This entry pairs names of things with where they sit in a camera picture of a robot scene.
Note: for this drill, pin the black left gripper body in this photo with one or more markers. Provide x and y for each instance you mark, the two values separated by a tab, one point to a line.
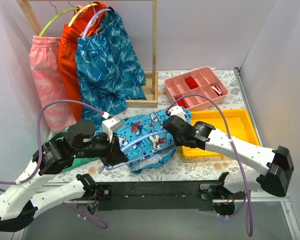
111	152

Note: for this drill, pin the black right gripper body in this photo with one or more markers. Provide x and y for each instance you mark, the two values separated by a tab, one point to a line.
170	124

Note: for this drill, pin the pale blue hanger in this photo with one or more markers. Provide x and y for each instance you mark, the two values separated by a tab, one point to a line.
140	140

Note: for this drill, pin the blue shark print shorts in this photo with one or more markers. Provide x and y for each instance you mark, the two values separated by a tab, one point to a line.
145	140

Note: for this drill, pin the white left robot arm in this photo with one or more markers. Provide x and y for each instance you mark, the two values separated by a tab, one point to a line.
20	204

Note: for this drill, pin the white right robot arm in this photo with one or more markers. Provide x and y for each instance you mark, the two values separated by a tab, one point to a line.
271	169

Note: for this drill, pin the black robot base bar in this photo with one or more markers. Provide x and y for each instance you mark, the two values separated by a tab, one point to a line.
166	195

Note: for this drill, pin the teal leaf print shorts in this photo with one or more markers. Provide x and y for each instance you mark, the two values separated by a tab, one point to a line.
108	70

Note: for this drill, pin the pink patterned shorts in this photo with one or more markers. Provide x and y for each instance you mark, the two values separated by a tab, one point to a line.
43	60

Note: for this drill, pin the translucent white hanger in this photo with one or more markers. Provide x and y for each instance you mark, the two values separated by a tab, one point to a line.
92	21

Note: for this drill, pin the orange shorts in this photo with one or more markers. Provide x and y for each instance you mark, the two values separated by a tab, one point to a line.
67	51

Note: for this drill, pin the yellow hanger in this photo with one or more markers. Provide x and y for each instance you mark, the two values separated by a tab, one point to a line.
82	10

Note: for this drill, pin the green folded cloth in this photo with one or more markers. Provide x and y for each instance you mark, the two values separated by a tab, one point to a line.
77	162

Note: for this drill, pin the red cloth in corner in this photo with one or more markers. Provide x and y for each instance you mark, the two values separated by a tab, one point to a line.
180	102

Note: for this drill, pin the red rolled cloth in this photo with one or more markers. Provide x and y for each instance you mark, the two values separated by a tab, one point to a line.
191	83

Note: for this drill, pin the red white striped cloth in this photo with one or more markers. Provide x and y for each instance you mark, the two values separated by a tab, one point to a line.
217	90

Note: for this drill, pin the pink divided organizer box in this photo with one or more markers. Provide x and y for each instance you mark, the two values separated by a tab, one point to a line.
185	88

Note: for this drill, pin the yellow plastic tray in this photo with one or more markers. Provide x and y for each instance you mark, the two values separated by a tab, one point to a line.
239	123

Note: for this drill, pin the wooden clothes rack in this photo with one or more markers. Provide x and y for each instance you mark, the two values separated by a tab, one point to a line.
151	88

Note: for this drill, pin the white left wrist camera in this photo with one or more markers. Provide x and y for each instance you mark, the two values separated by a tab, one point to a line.
110	125

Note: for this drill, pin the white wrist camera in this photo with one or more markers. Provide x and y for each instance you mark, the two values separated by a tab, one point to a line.
110	125
176	111

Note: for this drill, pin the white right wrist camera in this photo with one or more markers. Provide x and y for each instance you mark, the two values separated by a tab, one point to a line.
176	111

